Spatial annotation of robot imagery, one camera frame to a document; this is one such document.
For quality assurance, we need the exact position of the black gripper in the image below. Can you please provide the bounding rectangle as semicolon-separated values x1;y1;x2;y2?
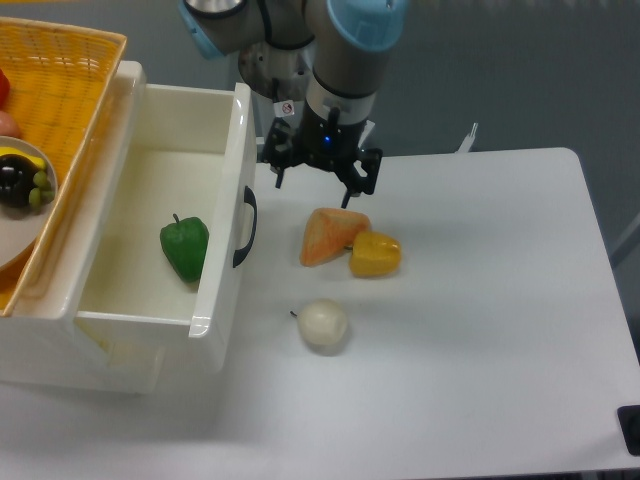
259;103;383;209

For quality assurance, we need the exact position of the white drawer cabinet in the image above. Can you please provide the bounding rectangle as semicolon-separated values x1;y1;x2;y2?
1;61;163;394

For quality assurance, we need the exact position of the white pear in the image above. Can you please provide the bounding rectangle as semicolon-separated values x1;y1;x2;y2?
289;298;349;356

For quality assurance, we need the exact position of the orange wax apple fruit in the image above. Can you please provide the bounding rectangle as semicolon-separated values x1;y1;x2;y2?
299;208;371;267

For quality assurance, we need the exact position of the green bell pepper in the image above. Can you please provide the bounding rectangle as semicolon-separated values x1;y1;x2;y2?
159;213;209;283

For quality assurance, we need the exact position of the white drawer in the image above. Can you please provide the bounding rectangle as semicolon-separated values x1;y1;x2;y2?
76;84;257;373

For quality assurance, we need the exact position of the red fruit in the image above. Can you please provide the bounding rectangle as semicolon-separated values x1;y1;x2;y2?
0;70;11;108

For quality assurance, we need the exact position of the pink peach fruit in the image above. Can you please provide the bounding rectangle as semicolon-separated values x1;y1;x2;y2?
0;111;22;138

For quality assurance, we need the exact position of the white plate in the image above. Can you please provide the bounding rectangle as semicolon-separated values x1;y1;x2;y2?
1;136;58;269

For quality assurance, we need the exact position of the yellow woven basket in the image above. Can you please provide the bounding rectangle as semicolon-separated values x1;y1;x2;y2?
1;17;127;317

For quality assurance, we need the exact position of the black corner object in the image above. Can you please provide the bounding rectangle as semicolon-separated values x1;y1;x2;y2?
617;405;640;457

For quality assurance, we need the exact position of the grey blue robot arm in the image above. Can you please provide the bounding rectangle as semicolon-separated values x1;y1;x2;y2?
178;1;409;204

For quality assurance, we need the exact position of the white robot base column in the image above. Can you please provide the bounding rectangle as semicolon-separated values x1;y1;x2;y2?
238;42;315;145

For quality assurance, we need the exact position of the black mangosteen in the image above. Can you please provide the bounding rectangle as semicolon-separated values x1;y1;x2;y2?
1;155;55;209

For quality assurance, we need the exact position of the yellow fruit on plate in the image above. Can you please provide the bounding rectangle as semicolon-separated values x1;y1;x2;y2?
0;147;48;171

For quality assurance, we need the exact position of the yellow bell pepper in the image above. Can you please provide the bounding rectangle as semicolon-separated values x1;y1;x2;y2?
349;231;402;278

